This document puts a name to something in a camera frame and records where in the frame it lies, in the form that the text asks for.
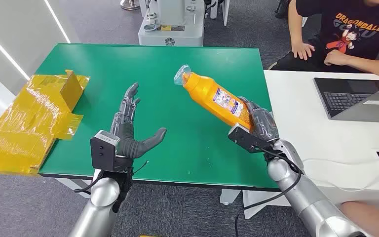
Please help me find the person's right hand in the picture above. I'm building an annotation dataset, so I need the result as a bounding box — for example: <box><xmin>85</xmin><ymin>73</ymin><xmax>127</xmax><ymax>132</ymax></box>
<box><xmin>291</xmin><ymin>40</ymin><xmax>315</xmax><ymax>61</ymax></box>

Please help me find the person's left hand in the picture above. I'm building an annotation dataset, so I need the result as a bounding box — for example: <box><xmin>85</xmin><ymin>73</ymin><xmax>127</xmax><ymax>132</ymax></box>
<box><xmin>323</xmin><ymin>49</ymin><xmax>350</xmax><ymax>67</ymax></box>

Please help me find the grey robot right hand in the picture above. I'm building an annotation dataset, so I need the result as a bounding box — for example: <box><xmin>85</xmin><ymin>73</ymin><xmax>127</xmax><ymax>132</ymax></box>
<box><xmin>238</xmin><ymin>96</ymin><xmax>280</xmax><ymax>142</ymax></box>

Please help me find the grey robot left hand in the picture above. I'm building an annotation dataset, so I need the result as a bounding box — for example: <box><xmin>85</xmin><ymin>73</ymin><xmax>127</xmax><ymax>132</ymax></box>
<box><xmin>110</xmin><ymin>82</ymin><xmax>167</xmax><ymax>159</ymax></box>

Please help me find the orange bottle with clear cap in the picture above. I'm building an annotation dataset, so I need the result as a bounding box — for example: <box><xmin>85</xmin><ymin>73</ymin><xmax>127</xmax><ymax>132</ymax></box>
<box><xmin>173</xmin><ymin>64</ymin><xmax>255</xmax><ymax>132</ymax></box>

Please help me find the person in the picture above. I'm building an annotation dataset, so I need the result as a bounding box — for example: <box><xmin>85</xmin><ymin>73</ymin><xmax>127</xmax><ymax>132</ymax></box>
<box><xmin>267</xmin><ymin>0</ymin><xmax>379</xmax><ymax>82</ymax></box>

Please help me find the black open laptop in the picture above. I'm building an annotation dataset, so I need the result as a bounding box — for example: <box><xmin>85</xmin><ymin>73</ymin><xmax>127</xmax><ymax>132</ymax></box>
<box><xmin>313</xmin><ymin>77</ymin><xmax>379</xmax><ymax>119</ymax></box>

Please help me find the black bag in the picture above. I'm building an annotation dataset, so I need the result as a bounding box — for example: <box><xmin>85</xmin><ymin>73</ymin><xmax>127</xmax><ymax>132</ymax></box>
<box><xmin>274</xmin><ymin>0</ymin><xmax>291</xmax><ymax>19</ymax></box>

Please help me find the grey closed laptop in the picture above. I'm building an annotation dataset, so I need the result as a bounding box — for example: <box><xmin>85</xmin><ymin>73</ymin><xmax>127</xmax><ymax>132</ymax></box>
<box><xmin>332</xmin><ymin>91</ymin><xmax>379</xmax><ymax>124</ymax></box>

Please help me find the white table leg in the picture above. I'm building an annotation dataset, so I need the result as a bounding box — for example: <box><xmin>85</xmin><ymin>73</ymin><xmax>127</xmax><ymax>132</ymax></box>
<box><xmin>56</xmin><ymin>178</ymin><xmax>93</xmax><ymax>199</ymax></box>
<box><xmin>242</xmin><ymin>190</ymin><xmax>292</xmax><ymax>219</ymax></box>

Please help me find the grey table foot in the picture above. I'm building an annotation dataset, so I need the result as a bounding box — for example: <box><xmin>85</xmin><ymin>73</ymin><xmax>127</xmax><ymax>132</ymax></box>
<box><xmin>220</xmin><ymin>189</ymin><xmax>242</xmax><ymax>206</ymax></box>

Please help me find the yellow taped cardboard box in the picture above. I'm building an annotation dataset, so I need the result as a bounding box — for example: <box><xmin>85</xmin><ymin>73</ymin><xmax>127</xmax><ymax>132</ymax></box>
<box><xmin>0</xmin><ymin>69</ymin><xmax>90</xmax><ymax>176</ymax></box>

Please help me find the grey machine base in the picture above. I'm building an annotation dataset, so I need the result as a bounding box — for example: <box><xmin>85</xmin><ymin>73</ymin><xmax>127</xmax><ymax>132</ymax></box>
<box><xmin>138</xmin><ymin>0</ymin><xmax>206</xmax><ymax>46</ymax></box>

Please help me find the chrome stand base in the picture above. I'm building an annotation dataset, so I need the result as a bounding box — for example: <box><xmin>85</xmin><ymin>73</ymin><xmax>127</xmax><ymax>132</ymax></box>
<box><xmin>120</xmin><ymin>0</ymin><xmax>141</xmax><ymax>10</ymax></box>

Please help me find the person's bare leg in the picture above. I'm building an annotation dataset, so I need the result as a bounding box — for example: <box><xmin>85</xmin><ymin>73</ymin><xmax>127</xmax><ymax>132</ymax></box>
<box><xmin>340</xmin><ymin>201</ymin><xmax>379</xmax><ymax>237</ymax></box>

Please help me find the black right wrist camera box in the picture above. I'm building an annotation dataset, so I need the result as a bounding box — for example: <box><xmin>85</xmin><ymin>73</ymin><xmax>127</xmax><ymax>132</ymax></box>
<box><xmin>227</xmin><ymin>123</ymin><xmax>275</xmax><ymax>154</ymax></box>

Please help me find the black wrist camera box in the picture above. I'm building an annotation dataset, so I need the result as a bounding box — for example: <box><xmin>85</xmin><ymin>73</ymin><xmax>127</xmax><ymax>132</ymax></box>
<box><xmin>227</xmin><ymin>123</ymin><xmax>275</xmax><ymax>154</ymax></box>
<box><xmin>90</xmin><ymin>130</ymin><xmax>121</xmax><ymax>172</ymax></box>

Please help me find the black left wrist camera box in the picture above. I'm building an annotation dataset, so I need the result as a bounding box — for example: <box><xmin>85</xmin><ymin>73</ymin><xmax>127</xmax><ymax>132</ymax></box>
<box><xmin>90</xmin><ymin>130</ymin><xmax>121</xmax><ymax>172</ymax></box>

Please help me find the thin black loose wire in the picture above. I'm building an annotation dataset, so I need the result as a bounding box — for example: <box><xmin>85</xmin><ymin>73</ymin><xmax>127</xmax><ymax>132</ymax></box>
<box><xmin>133</xmin><ymin>160</ymin><xmax>150</xmax><ymax>175</ymax></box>

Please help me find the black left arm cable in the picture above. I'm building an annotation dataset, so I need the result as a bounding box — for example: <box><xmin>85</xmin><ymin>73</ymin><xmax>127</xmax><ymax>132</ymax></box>
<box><xmin>74</xmin><ymin>170</ymin><xmax>103</xmax><ymax>194</ymax></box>

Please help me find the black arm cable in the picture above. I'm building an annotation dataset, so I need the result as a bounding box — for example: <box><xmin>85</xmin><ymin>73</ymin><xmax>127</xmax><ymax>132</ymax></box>
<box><xmin>74</xmin><ymin>170</ymin><xmax>103</xmax><ymax>194</ymax></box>
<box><xmin>233</xmin><ymin>149</ymin><xmax>303</xmax><ymax>237</ymax></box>

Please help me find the white cable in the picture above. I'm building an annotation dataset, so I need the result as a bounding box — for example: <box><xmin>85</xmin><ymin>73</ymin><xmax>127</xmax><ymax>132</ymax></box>
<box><xmin>302</xmin><ymin>156</ymin><xmax>379</xmax><ymax>193</ymax></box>

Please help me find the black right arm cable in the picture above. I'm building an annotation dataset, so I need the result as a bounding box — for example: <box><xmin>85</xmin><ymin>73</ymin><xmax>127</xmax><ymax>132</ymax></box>
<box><xmin>233</xmin><ymin>149</ymin><xmax>303</xmax><ymax>237</ymax></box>

